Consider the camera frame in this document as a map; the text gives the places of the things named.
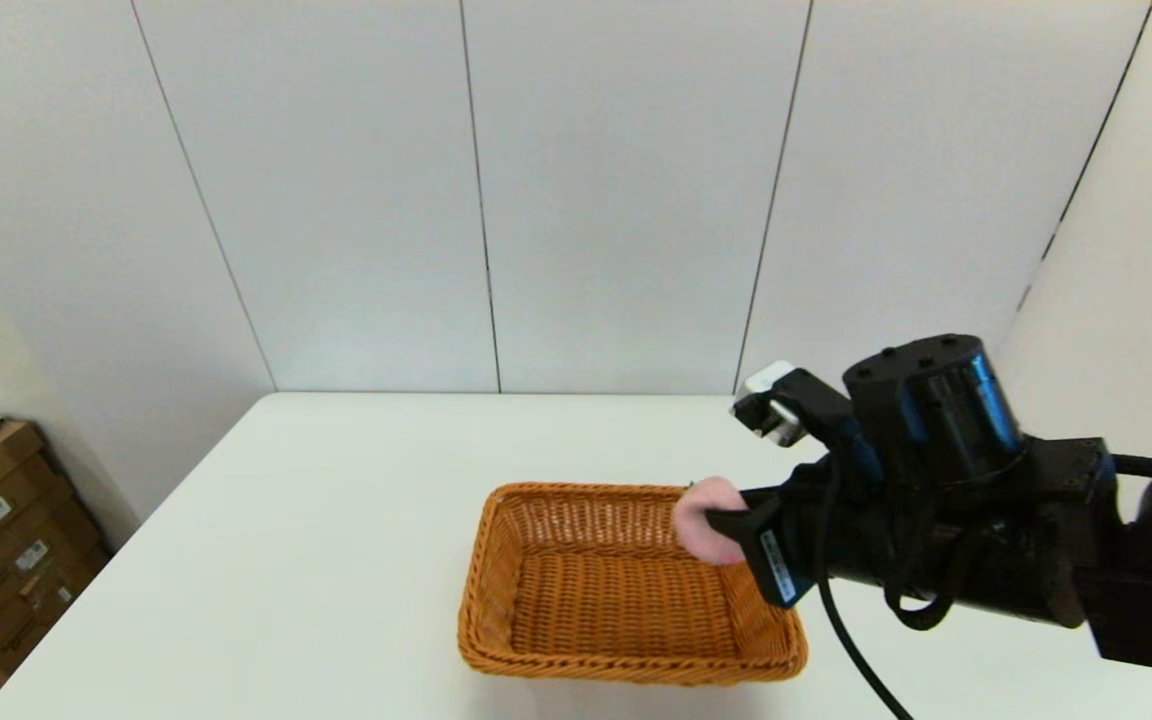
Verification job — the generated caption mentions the pink peach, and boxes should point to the pink peach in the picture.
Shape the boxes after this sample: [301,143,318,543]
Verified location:
[672,477,749,567]

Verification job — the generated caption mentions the orange woven wicker basket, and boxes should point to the orange woven wicker basket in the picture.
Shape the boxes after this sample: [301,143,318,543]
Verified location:
[456,482,809,687]

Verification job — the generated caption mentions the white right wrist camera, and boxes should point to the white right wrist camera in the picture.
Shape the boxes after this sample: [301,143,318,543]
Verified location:
[732,361,807,447]

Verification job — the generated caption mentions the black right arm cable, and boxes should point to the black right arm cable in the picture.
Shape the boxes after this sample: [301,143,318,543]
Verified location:
[814,455,977,720]

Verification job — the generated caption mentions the black right camera bracket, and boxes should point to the black right camera bracket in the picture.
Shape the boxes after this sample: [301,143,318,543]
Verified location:
[736,368,882,491]

